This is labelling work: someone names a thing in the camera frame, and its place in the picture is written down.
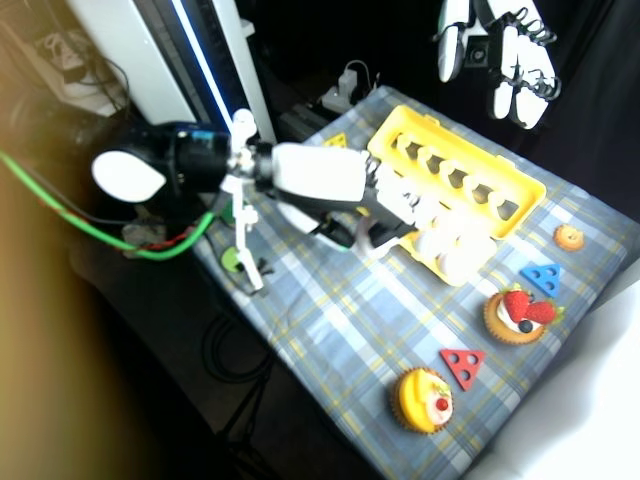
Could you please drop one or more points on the white robot body column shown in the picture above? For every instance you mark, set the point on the white robot body column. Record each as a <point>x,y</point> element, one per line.
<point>150,60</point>

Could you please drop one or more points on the yellow triangle block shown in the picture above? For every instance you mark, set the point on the yellow triangle block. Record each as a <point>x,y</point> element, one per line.
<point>337,141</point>

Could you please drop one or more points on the blue plaid table cloth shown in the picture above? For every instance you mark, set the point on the blue plaid table cloth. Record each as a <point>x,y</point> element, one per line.
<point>350,310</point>

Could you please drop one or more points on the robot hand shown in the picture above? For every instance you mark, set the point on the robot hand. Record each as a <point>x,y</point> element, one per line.
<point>522,65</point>
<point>320,172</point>

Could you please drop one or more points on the blue triangle block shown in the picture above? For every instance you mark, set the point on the blue triangle block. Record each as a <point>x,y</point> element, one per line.
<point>542,274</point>

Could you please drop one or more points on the toy cupcake with orange slice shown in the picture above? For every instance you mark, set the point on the toy cupcake with orange slice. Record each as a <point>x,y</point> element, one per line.
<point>415,400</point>

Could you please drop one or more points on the yellow egg carton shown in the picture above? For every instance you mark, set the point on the yellow egg carton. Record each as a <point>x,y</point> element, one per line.
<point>400,120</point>

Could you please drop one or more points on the toy cupcake with strawberries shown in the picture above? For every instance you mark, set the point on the toy cupcake with strawberries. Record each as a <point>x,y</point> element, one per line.
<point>515,325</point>

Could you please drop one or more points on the red triangle block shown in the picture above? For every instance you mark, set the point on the red triangle block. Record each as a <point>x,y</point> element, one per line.
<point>452,362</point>

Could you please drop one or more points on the tan toy biscuit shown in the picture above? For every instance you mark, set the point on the tan toy biscuit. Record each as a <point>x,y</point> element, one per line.
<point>569,239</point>

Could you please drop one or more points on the white toy egg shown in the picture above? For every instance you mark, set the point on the white toy egg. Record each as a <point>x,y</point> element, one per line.
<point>428,245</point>
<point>457,227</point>
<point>452,265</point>
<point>477,245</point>

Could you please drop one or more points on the grey power adapter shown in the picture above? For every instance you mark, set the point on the grey power adapter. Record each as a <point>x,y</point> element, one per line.
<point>345,85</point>

